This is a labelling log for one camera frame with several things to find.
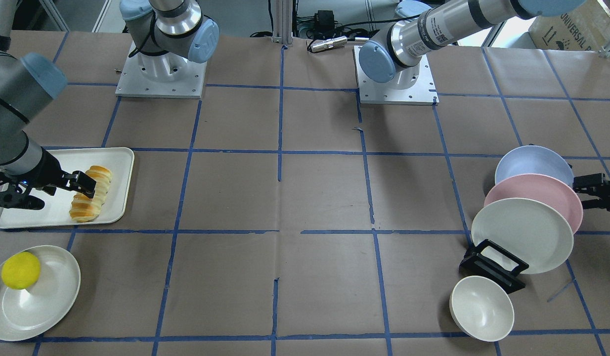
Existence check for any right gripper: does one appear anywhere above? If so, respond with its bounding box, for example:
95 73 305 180
0 148 96 211

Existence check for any bread loaf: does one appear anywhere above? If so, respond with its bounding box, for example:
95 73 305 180
69 165 113 223

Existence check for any blue plate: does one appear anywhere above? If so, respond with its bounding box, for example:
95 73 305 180
494 145 574 187

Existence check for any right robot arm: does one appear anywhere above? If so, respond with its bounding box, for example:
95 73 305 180
0 0 219 210

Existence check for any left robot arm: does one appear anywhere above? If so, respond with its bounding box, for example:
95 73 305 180
354 0 583 103

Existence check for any pink plate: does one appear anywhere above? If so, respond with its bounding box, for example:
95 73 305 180
483 174 584 233

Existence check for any cream plate in rack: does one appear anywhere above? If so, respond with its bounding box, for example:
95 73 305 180
471 198 574 274

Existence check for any cream plate with lemon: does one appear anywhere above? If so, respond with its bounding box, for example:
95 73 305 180
0 245 81 342

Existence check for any yellow lemon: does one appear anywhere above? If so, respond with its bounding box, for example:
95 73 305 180
1 252 41 289

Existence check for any cream tray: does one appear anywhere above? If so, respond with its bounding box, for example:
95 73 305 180
0 148 134 228

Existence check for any black dish rack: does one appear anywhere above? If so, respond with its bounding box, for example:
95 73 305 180
459 239 529 294

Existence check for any cardboard box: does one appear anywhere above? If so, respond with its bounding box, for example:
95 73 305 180
528 0 610 50

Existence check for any cream bowl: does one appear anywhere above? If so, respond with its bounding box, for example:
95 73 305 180
449 275 515 342

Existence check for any silver cylinder tool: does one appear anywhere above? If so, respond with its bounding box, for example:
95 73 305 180
307 36 348 53

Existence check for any black power adapter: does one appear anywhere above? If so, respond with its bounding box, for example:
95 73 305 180
314 10 335 32

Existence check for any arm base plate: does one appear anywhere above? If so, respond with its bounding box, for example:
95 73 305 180
354 46 439 105
115 53 207 99

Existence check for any aluminium frame post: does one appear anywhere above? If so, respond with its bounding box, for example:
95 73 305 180
269 0 297 47

